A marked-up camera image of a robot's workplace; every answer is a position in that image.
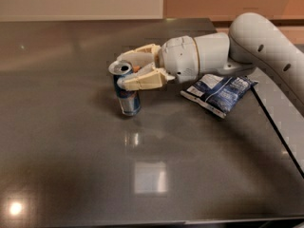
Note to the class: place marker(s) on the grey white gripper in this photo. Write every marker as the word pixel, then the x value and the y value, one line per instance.
pixel 178 58

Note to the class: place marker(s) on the blue silver redbull can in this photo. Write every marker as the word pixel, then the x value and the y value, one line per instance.
pixel 129 100

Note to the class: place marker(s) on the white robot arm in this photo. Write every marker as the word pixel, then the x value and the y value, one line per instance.
pixel 252 42

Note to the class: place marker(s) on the orange fruit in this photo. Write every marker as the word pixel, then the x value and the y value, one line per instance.
pixel 136 68

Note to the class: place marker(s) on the blue white chip bag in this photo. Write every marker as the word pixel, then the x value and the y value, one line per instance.
pixel 218 94

